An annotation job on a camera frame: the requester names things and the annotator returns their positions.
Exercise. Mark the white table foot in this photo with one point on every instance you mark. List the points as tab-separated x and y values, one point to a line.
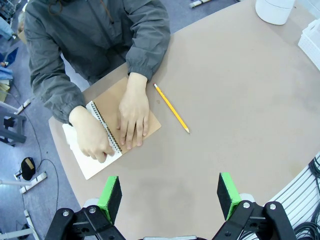
33	182
23	106
197	3

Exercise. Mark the person's left hand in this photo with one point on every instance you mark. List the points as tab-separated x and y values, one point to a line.
133	115

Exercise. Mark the white notebook paper sheet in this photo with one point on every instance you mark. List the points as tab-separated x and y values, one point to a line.
67	135

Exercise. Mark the white lidded trash bin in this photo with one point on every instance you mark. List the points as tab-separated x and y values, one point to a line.
275	12

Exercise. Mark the black pouch with tan patch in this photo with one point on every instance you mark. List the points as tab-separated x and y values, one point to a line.
26	172

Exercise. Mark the person's right hand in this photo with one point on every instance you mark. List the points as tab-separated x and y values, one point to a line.
90	135

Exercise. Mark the white perforated plastic basket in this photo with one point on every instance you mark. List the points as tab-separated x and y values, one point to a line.
312	42

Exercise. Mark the white slatted rail frame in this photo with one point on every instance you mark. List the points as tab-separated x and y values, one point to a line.
295	197

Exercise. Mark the brown spiral notebook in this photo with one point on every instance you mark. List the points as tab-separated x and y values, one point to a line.
110	100

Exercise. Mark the person in grey jacket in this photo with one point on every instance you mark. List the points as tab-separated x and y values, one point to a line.
87	37

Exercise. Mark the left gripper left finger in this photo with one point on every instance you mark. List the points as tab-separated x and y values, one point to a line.
110	200

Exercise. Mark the person's right forearm grey sleeve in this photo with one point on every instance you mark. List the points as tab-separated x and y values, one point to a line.
57	97

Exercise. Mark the blue garment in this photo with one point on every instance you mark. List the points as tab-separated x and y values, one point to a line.
5	27

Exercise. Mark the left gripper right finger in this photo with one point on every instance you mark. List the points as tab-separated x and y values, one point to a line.
228	197

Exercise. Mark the grey plastic stool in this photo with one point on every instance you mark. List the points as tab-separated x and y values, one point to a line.
17	137

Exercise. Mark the person's left forearm grey sleeve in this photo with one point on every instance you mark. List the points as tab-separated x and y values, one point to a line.
147	55

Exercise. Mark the yellow pencil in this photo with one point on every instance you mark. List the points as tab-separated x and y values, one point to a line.
172	110

